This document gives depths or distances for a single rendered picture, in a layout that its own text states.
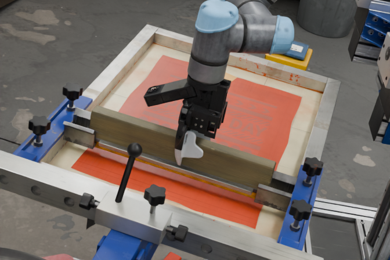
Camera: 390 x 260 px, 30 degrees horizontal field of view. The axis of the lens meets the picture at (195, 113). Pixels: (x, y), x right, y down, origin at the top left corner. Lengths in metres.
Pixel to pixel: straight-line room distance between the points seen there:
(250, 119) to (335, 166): 1.73
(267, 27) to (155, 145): 0.36
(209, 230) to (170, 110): 0.54
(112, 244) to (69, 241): 1.54
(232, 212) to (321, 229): 1.28
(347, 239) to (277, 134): 1.04
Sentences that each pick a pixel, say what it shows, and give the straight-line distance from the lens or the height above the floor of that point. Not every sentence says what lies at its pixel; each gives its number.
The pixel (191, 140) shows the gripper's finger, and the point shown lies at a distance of 1.50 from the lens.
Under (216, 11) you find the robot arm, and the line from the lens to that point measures 1.36.
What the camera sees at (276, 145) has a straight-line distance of 1.78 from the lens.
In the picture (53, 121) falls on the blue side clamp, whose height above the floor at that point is 1.00.
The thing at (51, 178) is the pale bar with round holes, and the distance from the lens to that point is 1.40.
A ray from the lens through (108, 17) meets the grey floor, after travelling 4.49.
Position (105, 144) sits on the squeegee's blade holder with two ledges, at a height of 1.00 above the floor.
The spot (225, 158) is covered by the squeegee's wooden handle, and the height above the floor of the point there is 1.05.
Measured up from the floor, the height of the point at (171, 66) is 0.96.
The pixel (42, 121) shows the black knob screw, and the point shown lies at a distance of 1.53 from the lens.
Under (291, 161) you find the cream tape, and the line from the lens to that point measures 1.74.
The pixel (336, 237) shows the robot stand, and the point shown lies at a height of 0.21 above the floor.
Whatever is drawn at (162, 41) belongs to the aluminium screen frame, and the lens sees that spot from 2.11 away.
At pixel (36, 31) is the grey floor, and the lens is 4.23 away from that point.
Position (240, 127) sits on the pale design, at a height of 0.96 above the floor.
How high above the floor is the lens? 1.91
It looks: 31 degrees down
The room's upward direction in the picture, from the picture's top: 12 degrees clockwise
